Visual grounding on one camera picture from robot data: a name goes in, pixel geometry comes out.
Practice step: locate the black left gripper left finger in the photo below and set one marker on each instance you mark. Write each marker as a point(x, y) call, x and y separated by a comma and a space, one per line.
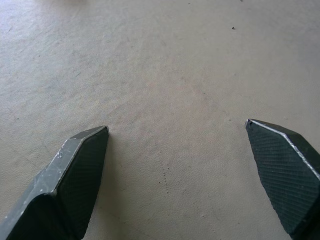
point(67, 190)

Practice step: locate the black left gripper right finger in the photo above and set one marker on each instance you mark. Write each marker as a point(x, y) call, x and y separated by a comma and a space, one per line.
point(287, 180)

